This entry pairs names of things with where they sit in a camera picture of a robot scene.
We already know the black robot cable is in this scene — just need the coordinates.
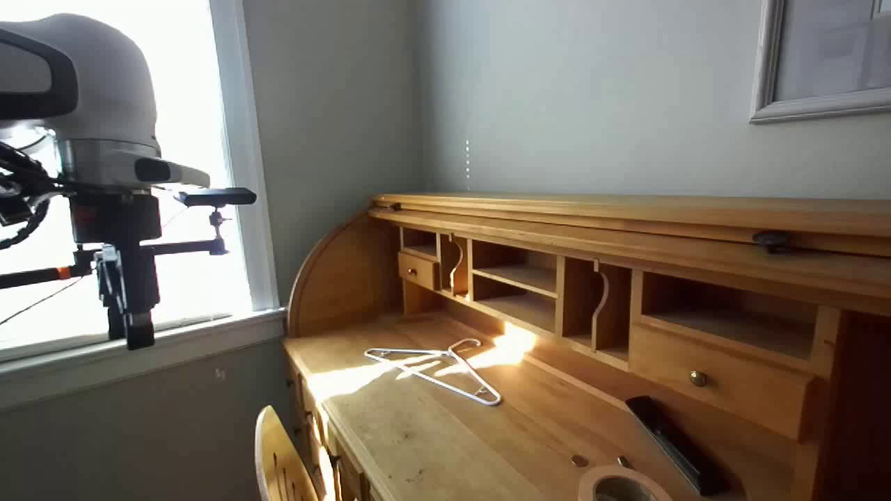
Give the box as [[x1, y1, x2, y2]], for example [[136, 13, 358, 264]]
[[0, 140, 71, 253]]

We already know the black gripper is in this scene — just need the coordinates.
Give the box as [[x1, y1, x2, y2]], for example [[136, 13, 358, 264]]
[[71, 193, 161, 351]]

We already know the brass drawer knob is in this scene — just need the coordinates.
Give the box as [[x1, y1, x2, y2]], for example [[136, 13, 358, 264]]
[[687, 370, 711, 388]]

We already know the wooden roll-top desk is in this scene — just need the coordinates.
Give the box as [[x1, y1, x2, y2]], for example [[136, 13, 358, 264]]
[[287, 194, 891, 501]]

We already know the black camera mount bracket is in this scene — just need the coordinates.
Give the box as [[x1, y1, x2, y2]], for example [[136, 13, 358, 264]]
[[142, 187, 257, 257]]

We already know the white framed picture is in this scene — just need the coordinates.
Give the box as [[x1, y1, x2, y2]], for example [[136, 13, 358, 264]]
[[749, 0, 891, 126]]

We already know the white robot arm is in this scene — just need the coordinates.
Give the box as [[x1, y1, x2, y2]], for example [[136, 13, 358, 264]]
[[0, 13, 210, 347]]

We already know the white wire clothes hanger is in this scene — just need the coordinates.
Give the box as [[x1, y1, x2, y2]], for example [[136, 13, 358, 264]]
[[366, 338, 505, 406]]

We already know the wooden chair back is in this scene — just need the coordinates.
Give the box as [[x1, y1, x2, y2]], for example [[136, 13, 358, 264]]
[[253, 406, 320, 501]]

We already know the black roll-top handle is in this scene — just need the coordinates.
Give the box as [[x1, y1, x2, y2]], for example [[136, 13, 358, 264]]
[[753, 230, 790, 253]]

